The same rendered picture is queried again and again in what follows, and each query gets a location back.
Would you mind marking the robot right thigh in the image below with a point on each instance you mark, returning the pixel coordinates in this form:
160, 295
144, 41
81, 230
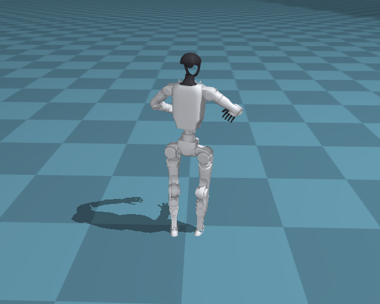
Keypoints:
205, 158

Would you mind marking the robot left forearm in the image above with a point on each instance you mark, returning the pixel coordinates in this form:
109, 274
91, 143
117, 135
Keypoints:
166, 107

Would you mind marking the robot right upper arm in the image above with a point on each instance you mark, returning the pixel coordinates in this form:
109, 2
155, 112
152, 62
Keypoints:
212, 94

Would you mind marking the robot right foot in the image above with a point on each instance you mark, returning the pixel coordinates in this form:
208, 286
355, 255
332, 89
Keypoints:
198, 233

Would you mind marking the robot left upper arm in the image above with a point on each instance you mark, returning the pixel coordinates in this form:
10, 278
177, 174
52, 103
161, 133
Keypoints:
163, 94

